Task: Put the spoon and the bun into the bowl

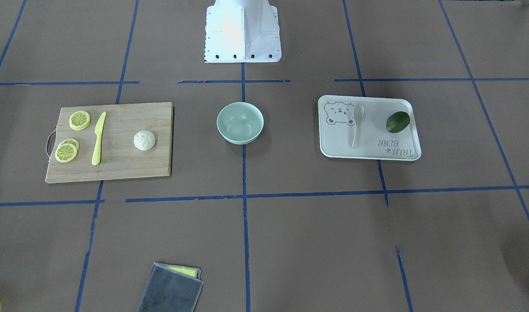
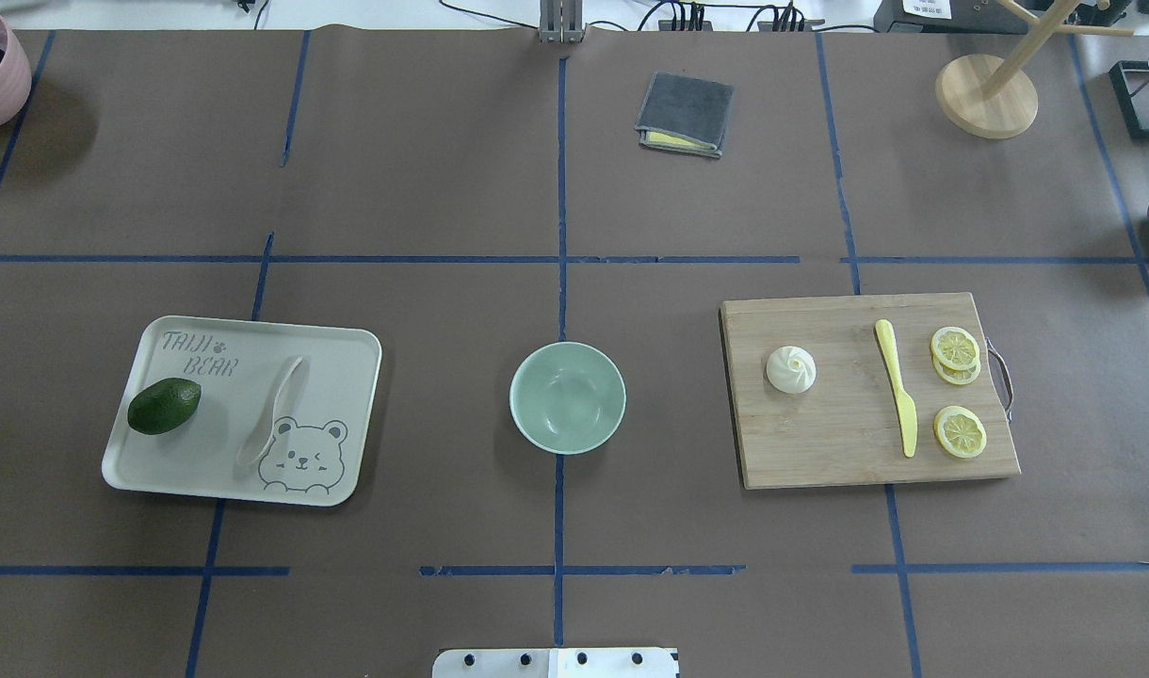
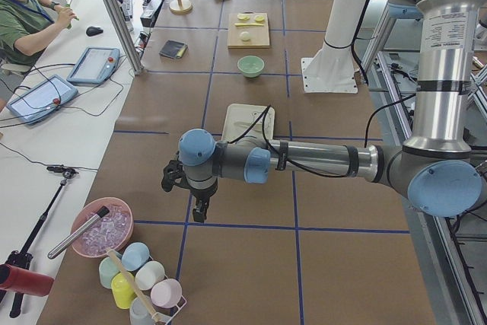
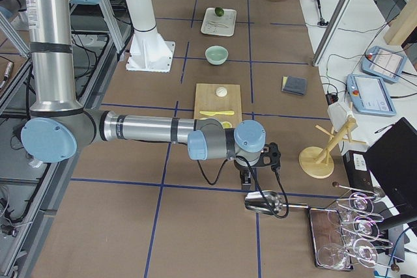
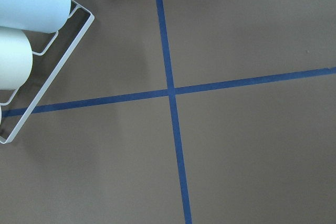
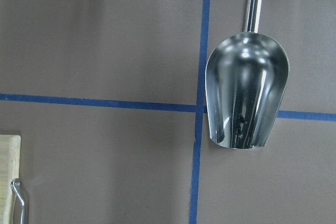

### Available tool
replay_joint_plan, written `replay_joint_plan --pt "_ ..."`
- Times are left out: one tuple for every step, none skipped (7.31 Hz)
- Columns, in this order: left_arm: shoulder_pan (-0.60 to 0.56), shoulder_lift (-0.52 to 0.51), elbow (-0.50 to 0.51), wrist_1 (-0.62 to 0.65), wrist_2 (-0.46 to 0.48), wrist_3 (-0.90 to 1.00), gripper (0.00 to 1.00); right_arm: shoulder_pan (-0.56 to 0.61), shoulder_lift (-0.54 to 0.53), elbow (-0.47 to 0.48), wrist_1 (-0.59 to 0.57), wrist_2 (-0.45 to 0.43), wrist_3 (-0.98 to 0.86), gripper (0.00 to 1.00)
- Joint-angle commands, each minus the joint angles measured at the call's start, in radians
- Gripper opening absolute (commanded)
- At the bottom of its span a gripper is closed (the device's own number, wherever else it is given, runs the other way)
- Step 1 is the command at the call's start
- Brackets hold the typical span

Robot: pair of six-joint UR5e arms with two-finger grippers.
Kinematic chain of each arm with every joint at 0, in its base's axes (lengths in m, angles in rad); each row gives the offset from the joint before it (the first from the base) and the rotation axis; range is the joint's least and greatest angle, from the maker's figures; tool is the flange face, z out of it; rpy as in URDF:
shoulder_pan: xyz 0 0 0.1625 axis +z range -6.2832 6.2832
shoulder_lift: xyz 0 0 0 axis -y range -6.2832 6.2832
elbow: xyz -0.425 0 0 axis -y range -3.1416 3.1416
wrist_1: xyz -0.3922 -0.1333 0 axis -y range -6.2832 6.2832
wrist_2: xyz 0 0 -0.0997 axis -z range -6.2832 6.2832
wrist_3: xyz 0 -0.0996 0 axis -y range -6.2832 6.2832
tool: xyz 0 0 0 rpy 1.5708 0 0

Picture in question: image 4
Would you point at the glass rack tray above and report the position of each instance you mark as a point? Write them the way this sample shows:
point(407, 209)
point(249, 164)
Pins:
point(324, 225)

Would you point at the aluminium frame post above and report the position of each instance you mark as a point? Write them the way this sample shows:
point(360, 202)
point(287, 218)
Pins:
point(330, 31)

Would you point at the mint green bowl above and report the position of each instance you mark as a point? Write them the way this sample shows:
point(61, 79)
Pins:
point(216, 55)

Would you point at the wooden mug tree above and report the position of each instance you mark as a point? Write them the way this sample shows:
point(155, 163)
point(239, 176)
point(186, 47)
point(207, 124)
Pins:
point(316, 161)

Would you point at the wooden cutting board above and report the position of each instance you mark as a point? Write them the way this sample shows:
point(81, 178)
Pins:
point(207, 100)

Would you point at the black laptop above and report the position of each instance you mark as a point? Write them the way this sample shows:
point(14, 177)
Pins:
point(392, 161)

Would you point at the white rectangular tray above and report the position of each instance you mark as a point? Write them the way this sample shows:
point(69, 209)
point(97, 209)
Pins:
point(229, 18)

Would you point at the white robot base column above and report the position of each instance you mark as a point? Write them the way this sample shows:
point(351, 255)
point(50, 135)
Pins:
point(149, 52)

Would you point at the yellow plastic knife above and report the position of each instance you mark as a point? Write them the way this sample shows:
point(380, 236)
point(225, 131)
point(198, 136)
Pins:
point(214, 113)

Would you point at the lemon slice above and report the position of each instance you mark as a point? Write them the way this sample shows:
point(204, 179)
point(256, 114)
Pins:
point(226, 124)

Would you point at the grey yellow sponge cloth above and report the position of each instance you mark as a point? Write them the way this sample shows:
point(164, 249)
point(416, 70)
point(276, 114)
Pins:
point(294, 85)

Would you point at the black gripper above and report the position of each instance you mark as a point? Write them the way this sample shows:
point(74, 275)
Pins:
point(245, 169)

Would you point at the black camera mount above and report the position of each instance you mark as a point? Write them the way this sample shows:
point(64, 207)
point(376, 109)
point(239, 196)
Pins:
point(270, 156)

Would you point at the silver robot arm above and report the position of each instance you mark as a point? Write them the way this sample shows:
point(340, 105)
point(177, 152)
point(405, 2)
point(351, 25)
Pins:
point(59, 125)

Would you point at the blue teach pendant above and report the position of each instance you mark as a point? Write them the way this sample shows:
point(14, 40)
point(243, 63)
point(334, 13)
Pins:
point(369, 95)
point(384, 63)

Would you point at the blue teach pendant near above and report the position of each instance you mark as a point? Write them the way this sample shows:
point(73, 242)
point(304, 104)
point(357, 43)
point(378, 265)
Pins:
point(369, 95)

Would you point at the green avocado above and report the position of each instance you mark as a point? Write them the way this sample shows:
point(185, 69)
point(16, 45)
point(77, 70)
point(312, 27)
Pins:
point(219, 11)

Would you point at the white ceramic spoon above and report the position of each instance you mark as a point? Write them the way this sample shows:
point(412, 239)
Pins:
point(216, 24)

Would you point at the metal scoop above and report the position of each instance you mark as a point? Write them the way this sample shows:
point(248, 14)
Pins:
point(269, 202)

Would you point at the blue teach pendant far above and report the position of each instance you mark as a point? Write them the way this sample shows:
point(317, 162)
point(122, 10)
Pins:
point(384, 63)

